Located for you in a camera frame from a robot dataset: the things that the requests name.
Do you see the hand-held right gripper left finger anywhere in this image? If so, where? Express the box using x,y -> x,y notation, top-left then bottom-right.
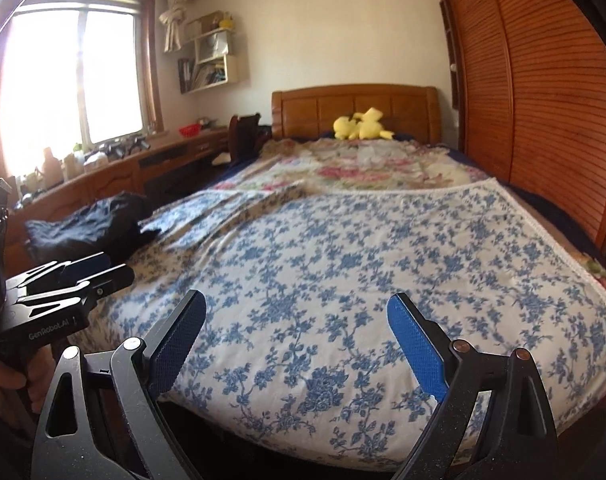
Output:
30,289 -> 207,480

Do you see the wooden chair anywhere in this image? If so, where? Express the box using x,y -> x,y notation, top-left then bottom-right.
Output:
228,112 -> 271,163

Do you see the white wall shelf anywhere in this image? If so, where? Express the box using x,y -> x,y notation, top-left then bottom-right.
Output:
177,11 -> 241,95

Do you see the wooden slatted wardrobe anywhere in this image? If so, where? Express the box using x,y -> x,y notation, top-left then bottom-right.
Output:
428,0 -> 606,261

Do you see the wooden headboard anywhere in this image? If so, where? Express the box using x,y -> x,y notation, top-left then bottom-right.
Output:
271,84 -> 442,145

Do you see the tied cream curtain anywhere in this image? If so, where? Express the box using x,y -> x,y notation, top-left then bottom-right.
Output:
158,0 -> 199,53

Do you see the person's left hand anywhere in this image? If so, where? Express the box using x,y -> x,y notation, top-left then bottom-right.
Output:
0,347 -> 54,413

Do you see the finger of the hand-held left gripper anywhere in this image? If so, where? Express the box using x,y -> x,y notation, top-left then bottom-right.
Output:
13,263 -> 136,309
6,252 -> 113,295

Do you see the blue floral blanket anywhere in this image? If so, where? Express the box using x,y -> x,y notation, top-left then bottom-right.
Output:
68,180 -> 606,471

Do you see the wooden desk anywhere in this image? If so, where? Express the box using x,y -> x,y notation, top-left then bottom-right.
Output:
3,127 -> 231,246

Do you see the black jacket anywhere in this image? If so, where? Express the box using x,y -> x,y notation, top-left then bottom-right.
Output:
26,192 -> 154,265

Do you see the white paper bag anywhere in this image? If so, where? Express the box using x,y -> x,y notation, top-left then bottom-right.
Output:
197,35 -> 230,61

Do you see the window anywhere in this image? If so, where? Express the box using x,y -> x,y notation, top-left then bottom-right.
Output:
0,0 -> 164,181

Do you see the brown bottle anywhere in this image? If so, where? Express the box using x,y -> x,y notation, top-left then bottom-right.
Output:
42,146 -> 60,186

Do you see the yellow plush toy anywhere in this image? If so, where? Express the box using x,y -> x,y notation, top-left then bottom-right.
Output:
333,107 -> 395,142

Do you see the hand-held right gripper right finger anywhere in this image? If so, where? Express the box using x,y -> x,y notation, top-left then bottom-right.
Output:
386,291 -> 560,480

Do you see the black metal device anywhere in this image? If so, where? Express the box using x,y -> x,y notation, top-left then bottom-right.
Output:
100,136 -> 149,158

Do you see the pink floral quilt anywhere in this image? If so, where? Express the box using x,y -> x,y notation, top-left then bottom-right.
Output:
210,137 -> 491,196

